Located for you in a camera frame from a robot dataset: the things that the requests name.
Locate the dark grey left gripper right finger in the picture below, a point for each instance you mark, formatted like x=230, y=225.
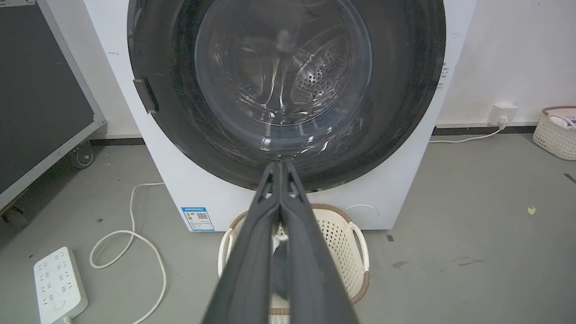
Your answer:
x=310, y=270

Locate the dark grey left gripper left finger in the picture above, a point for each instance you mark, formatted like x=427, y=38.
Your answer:
x=252, y=270

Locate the white front-load washing machine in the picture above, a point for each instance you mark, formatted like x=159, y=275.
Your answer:
x=396, y=180

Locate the round black washing machine door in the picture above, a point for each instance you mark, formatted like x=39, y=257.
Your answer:
x=288, y=90

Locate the dark clothing in basket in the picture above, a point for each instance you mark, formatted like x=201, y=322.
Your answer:
x=279, y=274

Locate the cream perforated laundry basket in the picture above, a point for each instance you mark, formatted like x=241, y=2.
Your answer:
x=346, y=252

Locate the blue energy label sticker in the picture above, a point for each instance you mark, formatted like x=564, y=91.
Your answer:
x=198, y=218

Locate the white power strip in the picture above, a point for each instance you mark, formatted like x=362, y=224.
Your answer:
x=59, y=285

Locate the black panel wheeled cart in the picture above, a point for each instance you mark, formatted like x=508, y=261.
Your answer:
x=36, y=99

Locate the white woven storage basket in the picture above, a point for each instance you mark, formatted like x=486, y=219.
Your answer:
x=555, y=134

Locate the white wall plug adapter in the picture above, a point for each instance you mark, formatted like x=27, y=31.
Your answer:
x=502, y=113

